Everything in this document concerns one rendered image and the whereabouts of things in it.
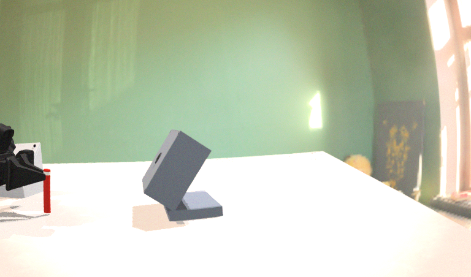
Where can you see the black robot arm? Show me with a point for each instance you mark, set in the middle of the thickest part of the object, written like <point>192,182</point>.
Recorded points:
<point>6,140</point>

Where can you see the red peg with white band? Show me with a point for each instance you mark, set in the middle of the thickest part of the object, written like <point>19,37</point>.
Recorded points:
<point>47,208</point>

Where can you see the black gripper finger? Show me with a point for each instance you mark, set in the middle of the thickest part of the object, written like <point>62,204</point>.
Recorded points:
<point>18,176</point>
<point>24,162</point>

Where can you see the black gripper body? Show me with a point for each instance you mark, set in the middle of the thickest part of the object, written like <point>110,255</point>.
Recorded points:
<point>3,157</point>

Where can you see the light grey sloped panel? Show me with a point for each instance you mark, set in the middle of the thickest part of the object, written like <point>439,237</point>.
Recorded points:
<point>170,175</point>

